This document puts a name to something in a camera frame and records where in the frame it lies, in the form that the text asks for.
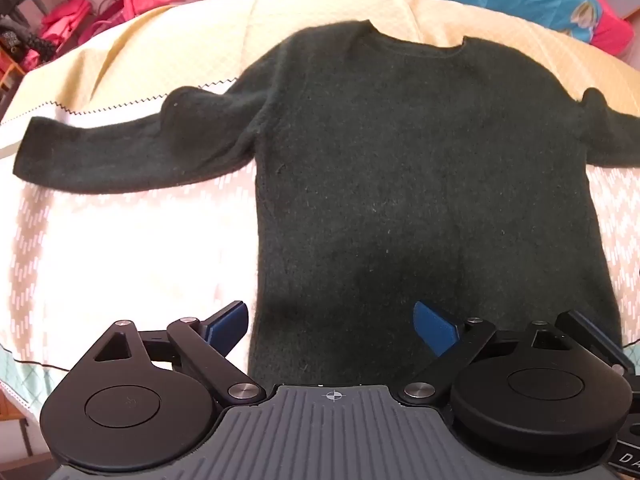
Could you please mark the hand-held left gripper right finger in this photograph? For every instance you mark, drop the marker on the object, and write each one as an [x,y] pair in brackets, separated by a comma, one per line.
[434,327]

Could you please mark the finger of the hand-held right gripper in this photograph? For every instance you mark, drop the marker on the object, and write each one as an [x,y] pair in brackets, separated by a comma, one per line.
[595,335]

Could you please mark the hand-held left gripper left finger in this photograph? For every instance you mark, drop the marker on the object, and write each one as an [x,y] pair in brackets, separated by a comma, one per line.
[231,322]

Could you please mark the dark green sweater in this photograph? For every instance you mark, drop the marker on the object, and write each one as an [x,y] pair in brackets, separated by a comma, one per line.
[375,160]

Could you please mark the pink clothes pile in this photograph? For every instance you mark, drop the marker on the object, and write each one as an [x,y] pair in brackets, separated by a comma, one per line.
[67,12]

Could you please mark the yellow patterned blanket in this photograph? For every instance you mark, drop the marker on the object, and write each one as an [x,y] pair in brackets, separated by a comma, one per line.
[125,240]

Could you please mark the pale pink bag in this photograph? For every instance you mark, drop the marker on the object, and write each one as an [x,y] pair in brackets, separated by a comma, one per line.
[107,17]

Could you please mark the dark spotted cloth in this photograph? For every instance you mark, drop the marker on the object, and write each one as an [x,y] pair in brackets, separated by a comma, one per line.
[25,35]

